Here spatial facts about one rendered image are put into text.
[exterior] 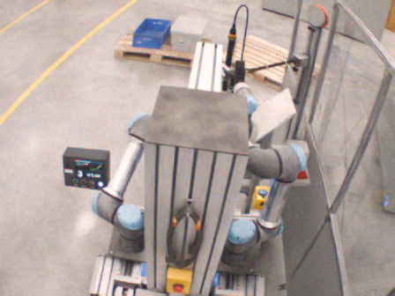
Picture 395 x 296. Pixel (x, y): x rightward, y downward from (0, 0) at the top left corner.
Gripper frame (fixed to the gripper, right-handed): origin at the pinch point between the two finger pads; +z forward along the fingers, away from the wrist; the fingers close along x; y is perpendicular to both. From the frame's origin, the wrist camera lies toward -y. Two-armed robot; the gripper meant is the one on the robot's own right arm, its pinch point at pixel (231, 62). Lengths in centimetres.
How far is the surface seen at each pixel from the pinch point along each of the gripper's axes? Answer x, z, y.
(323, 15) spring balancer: 65, 28, -26
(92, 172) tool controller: -72, -25, 48
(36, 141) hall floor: -150, 139, 166
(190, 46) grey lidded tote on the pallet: 35, 281, 140
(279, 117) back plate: 36, 4, 38
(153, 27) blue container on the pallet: -6, 355, 145
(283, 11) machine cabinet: 251, 488, 154
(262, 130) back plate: 27, 5, 49
